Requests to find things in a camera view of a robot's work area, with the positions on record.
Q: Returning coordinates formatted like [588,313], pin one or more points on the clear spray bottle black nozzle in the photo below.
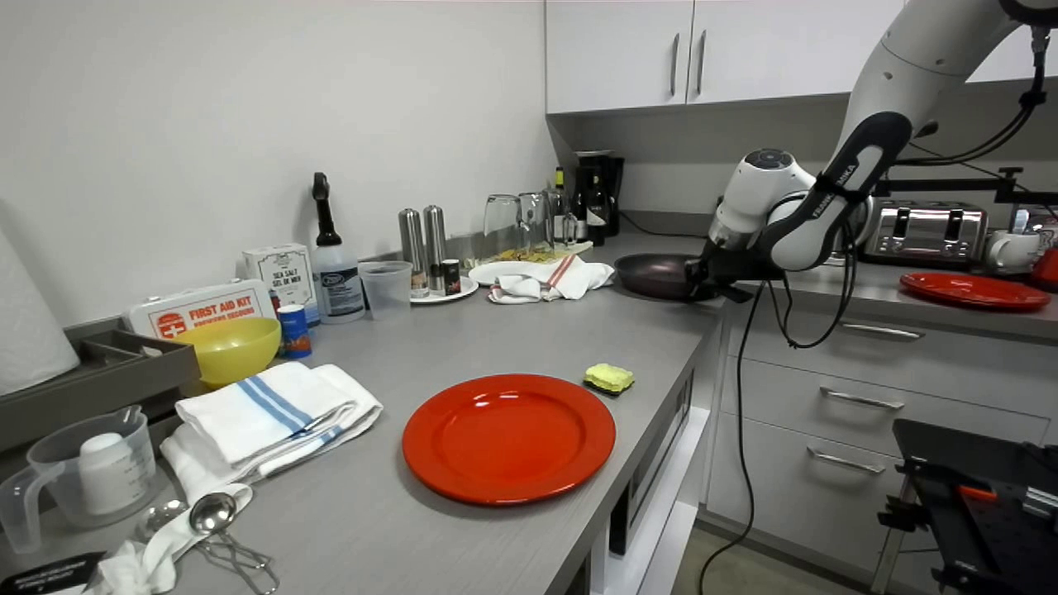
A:
[334,283]

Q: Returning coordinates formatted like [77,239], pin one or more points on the white dinner plate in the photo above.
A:
[500,269]

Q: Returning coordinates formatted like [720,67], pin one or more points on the flat black object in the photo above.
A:
[45,576]

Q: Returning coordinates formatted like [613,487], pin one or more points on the steel shaker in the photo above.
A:
[437,234]
[411,237]

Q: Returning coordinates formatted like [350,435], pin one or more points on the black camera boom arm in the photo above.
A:
[961,184]

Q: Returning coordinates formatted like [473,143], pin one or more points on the small white plate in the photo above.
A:
[424,300]

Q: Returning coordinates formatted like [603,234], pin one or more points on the clear measuring cup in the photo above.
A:
[53,465]

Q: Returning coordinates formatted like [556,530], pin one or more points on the white mug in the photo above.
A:
[1013,252]

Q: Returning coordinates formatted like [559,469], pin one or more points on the translucent plastic cup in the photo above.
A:
[383,290]

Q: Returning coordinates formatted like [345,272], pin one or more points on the white upper cabinet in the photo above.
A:
[616,55]

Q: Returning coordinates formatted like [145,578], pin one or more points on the small blue can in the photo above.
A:
[292,334]

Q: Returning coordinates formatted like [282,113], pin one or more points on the red pot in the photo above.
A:
[1048,269]

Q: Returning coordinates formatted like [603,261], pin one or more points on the red plate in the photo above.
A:
[508,441]
[975,291]

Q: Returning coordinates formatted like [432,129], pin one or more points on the crumpled white cloth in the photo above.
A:
[192,466]

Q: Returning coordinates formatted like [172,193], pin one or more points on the metal spoon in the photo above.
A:
[213,512]

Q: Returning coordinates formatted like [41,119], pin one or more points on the steel toaster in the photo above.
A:
[931,234]

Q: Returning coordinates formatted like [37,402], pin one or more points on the colourful placemat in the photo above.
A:
[529,252]

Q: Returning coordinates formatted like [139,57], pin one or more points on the white paper towel roll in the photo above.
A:
[35,318]

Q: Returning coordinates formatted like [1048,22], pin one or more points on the slim dark bottle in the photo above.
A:
[559,199]

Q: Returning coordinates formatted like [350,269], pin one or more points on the grey tray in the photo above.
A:
[101,386]

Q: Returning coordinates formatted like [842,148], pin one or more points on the grey drawer cabinet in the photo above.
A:
[971,376]

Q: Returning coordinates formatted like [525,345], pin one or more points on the small white cup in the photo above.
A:
[109,475]

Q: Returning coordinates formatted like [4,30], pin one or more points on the black coffee maker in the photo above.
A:
[599,199]

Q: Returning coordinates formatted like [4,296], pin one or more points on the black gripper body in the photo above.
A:
[721,264]

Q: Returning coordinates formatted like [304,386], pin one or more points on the white towel red stripe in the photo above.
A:
[572,275]

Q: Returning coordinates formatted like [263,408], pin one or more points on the yellow sponge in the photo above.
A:
[610,378]

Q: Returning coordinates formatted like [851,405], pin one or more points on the upturned clear glass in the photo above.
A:
[533,212]
[500,217]

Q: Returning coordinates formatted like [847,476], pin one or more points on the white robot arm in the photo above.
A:
[915,67]

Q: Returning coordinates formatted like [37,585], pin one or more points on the small dark spice jar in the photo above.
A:
[450,280]

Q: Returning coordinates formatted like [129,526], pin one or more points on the white first aid box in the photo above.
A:
[198,313]

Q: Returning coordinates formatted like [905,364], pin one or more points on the white towel blue stripes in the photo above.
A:
[266,414]

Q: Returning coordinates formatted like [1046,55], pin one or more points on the small white box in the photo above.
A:
[278,272]

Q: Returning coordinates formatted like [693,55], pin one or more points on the black equipment stand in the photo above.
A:
[971,530]

